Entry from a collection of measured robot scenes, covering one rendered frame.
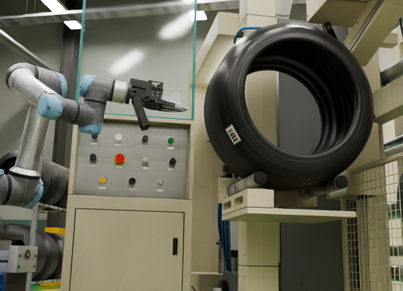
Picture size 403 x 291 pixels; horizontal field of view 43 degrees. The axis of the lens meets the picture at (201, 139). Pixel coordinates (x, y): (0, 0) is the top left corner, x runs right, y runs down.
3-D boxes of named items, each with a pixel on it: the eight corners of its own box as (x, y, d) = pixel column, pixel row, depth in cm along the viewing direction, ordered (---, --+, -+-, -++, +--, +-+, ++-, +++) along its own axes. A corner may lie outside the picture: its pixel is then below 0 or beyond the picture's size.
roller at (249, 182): (228, 184, 199) (239, 185, 200) (228, 196, 198) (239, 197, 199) (253, 170, 166) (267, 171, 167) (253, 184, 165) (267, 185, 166)
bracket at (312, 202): (217, 203, 200) (217, 178, 202) (315, 207, 207) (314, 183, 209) (219, 202, 196) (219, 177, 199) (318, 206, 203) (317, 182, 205)
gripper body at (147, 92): (165, 83, 174) (130, 75, 172) (161, 107, 172) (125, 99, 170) (163, 89, 181) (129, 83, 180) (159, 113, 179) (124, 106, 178)
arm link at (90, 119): (63, 128, 170) (70, 96, 171) (92, 134, 178) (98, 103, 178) (76, 129, 164) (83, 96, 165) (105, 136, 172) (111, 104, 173)
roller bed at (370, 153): (326, 199, 222) (324, 131, 228) (358, 200, 224) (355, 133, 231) (347, 194, 203) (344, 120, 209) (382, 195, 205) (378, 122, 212)
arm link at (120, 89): (112, 98, 170) (111, 105, 177) (126, 101, 170) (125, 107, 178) (116, 77, 171) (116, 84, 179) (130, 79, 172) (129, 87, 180)
